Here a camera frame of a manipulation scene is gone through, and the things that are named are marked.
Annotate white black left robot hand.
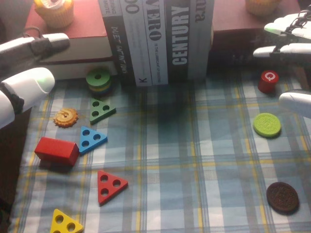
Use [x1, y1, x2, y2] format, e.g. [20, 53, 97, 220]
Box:
[0, 33, 71, 130]

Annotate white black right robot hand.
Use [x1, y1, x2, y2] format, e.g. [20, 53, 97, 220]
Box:
[252, 9, 311, 117]

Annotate black box with white lettering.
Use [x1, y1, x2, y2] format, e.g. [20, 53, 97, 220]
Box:
[164, 0, 193, 83]

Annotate yellow toy cupcake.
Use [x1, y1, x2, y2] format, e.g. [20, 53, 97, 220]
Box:
[244, 0, 282, 17]
[34, 0, 75, 28]

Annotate tan round toy biscuit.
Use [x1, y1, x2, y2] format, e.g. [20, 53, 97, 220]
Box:
[52, 107, 79, 129]

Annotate red cylinder letter Q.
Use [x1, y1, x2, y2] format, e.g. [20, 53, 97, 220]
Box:
[257, 70, 279, 94]

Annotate red rectangular wooden block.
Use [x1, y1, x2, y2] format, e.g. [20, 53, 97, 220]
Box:
[34, 136, 80, 167]

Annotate green triangle block three holes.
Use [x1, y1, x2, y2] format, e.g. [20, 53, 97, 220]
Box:
[89, 97, 117, 125]

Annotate blue triangle block three holes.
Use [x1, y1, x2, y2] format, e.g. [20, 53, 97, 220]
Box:
[79, 125, 108, 156]

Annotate green sandwich cookie toy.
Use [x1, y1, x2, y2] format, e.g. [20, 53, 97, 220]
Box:
[252, 112, 282, 139]

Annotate red triangle block three holes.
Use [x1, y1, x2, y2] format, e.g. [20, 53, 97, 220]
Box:
[97, 170, 129, 207]

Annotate yellow triangle block three holes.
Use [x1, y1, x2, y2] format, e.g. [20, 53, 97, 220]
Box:
[49, 208, 85, 233]

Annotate blue plaid tablecloth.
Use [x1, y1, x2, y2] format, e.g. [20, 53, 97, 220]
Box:
[9, 67, 311, 233]

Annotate brown sandwich cookie toy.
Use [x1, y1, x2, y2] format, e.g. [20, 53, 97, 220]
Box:
[265, 182, 300, 215]

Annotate green wooden ring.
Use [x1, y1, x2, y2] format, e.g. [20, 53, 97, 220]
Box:
[85, 68, 113, 89]

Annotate yellow wooden ring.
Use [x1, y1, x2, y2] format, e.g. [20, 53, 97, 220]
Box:
[87, 84, 112, 93]

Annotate blue wooden ring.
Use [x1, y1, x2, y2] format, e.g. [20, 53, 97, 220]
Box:
[88, 83, 113, 95]

